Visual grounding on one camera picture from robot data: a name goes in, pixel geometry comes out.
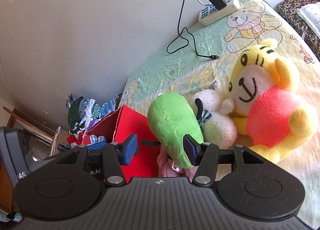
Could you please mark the patterned brown blanket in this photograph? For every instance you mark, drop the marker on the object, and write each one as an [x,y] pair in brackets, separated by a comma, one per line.
[291,12]

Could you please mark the red cardboard box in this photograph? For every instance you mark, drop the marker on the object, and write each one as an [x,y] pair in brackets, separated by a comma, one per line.
[137,149]

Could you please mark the green plush pillow toy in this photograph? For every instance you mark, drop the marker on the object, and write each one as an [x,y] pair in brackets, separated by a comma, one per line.
[170,118]

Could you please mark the pile of clothes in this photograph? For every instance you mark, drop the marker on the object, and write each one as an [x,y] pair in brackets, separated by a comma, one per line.
[84,113]

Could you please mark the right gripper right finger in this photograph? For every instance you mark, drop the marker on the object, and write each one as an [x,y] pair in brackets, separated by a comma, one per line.
[203,156]

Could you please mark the pink plush dog toy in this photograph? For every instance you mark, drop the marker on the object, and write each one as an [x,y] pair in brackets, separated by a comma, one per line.
[167,167]

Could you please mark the white paper booklet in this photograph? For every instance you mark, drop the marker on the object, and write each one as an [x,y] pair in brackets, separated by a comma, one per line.
[311,15]

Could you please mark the white plush sheep toy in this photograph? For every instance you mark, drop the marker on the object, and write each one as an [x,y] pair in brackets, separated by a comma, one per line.
[212,108]

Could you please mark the cartoon bear bed sheet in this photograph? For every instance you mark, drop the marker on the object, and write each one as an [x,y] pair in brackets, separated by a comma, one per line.
[209,56]

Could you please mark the yellow tiger plush toy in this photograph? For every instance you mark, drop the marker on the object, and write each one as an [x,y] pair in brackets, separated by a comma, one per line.
[263,86]

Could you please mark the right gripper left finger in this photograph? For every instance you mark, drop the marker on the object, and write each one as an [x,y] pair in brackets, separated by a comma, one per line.
[114,156]

